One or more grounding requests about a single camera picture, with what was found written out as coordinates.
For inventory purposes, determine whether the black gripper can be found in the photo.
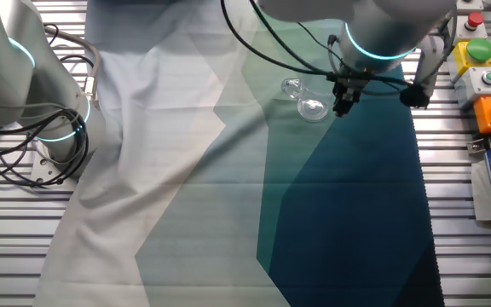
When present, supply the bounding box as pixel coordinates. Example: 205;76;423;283
332;78;364;119

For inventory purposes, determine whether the grey box with red button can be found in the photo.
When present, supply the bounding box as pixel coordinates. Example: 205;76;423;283
453;11;488;46

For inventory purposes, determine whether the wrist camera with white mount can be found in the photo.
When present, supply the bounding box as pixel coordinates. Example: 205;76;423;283
399;34;446;109

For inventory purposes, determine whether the yellow box green mushroom button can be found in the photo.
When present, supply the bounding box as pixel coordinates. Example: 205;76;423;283
446;37;491;84

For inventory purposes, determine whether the grey cable with metal connector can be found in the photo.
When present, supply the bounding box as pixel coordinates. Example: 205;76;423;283
42;24;102;108

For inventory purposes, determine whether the blue green white cloth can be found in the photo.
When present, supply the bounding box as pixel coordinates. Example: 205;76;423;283
32;0;446;307

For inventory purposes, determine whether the black cable bundle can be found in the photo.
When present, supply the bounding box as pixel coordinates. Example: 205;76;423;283
0;105;92;189

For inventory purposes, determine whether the small grey switch box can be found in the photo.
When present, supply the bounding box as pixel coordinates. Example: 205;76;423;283
455;0;485;12

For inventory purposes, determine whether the clear glass flask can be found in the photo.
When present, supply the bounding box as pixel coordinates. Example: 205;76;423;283
280;77;332;124

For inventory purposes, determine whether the orange box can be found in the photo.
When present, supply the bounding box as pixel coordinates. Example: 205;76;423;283
472;94;491;136

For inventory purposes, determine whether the grey box small green button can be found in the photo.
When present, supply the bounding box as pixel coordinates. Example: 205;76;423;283
453;66;491;110

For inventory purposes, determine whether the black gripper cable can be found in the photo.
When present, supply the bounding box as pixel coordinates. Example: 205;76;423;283
219;0;411;87

